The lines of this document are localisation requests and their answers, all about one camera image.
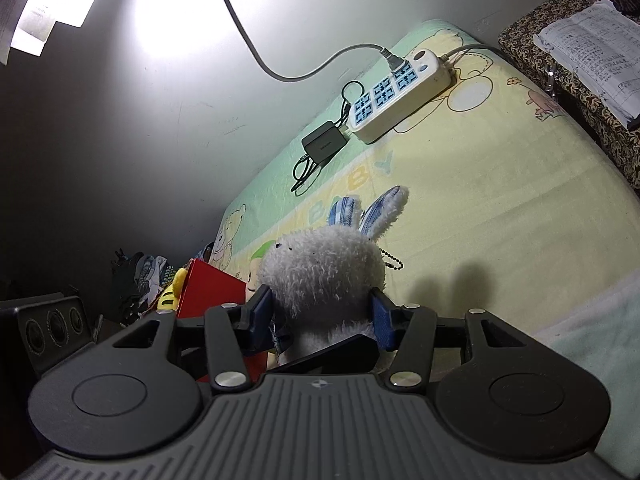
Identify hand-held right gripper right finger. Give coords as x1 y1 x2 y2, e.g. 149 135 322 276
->
371 287 528 391

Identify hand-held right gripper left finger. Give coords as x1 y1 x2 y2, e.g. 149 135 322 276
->
112 285 276 393

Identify green bean plush toy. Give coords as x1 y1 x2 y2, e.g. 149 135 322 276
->
246 241 276 293

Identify red cardboard box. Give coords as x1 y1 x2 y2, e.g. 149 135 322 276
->
175 259 273 381

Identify white bunny plush toy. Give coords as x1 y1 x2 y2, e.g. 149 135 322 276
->
257 185 408 366

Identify yellow tiger plush toy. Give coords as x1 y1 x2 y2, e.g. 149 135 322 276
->
156 267 188 311

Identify pile of clothes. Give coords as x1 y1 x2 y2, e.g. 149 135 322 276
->
112 247 188 321

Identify black charger brick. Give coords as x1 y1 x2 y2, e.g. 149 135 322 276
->
301 121 351 166

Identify black speaker box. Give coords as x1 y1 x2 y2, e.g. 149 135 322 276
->
0 295 98 376

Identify white and blue power strip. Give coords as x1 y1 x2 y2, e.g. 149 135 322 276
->
347 49 456 145

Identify patterned side table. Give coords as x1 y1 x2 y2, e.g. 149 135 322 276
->
497 0 640 186

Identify handwritten paper notebook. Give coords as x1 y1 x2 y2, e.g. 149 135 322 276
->
532 0 640 128

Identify white paper sheets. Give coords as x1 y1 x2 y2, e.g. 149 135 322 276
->
0 0 121 63

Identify white plug cable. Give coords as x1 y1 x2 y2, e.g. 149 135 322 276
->
210 0 406 81

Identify grey power strip cord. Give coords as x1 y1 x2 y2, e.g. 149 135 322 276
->
437 44 501 68

